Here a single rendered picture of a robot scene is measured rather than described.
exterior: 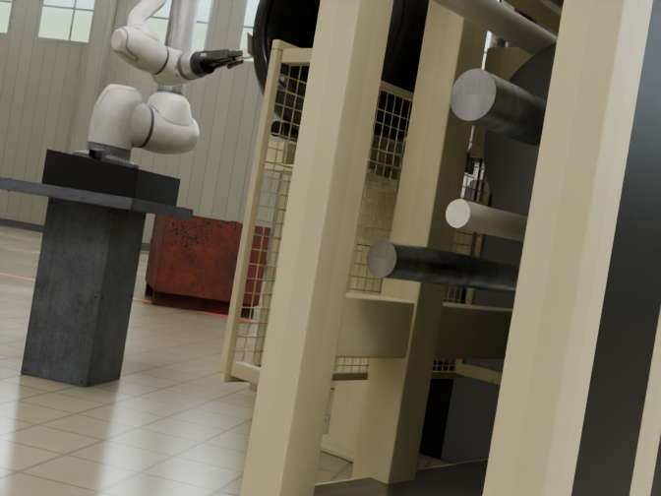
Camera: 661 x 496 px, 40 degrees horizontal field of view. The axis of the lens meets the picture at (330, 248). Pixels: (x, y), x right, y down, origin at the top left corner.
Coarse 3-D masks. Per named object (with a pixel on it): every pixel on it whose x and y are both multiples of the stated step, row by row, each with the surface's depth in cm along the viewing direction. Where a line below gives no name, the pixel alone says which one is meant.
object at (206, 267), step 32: (160, 224) 626; (192, 224) 602; (224, 224) 608; (160, 256) 598; (192, 256) 603; (224, 256) 609; (256, 256) 615; (160, 288) 599; (192, 288) 604; (224, 288) 610; (256, 288) 616
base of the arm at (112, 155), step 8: (88, 144) 312; (96, 144) 310; (80, 152) 309; (88, 152) 310; (96, 152) 305; (104, 152) 308; (112, 152) 310; (120, 152) 311; (128, 152) 315; (104, 160) 308; (112, 160) 308; (120, 160) 308; (128, 160) 316
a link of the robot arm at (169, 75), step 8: (168, 48) 288; (168, 56) 287; (176, 56) 289; (168, 64) 287; (176, 64) 288; (160, 72) 288; (168, 72) 288; (176, 72) 289; (160, 80) 293; (168, 80) 291; (176, 80) 291; (184, 80) 291
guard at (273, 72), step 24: (264, 96) 182; (408, 96) 215; (264, 120) 182; (384, 120) 211; (264, 144) 182; (288, 144) 188; (264, 168) 183; (384, 168) 213; (480, 168) 244; (384, 216) 215; (240, 240) 183; (456, 240) 241; (480, 240) 248; (240, 264) 182; (360, 264) 211; (240, 288) 182; (264, 288) 189; (456, 288) 243; (240, 312) 183; (240, 336) 185; (360, 360) 216; (456, 360) 249
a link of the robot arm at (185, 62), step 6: (186, 54) 286; (192, 54) 286; (180, 60) 287; (186, 60) 285; (192, 60) 285; (180, 66) 287; (186, 66) 285; (192, 66) 286; (180, 72) 288; (186, 72) 287; (192, 72) 286; (186, 78) 289; (192, 78) 289; (198, 78) 288
